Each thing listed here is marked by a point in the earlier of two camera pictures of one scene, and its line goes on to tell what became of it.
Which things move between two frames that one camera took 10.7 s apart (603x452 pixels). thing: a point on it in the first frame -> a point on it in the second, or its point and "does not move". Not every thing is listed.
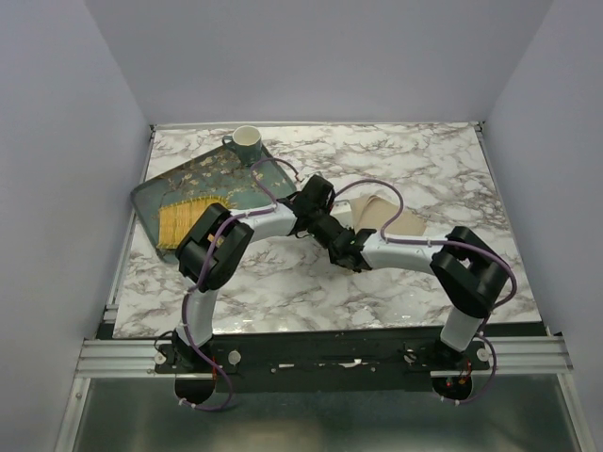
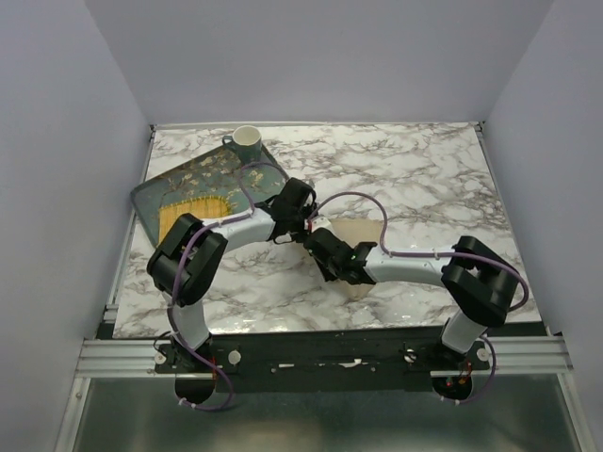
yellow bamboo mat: [176, 220] does not move
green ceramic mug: [247, 143] does not move
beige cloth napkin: [372, 212] -> [355, 231]
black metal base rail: [320, 365] does not move
